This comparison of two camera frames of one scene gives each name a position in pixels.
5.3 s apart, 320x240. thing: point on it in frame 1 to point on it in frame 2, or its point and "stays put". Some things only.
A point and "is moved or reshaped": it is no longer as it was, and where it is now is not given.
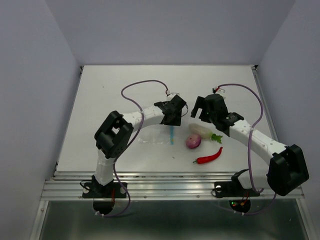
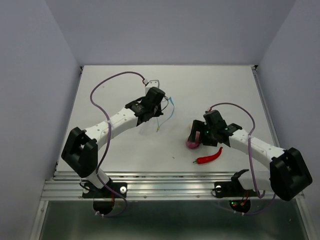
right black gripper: (199, 103) to (198, 125)
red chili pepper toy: (201, 160) stays put
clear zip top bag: (158, 134) is moved or reshaped
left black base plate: (113, 190) stays put
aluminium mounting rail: (68, 185) stays put
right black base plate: (233, 189) stays put
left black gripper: (176, 121) to (158, 111)
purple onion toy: (193, 141) stays put
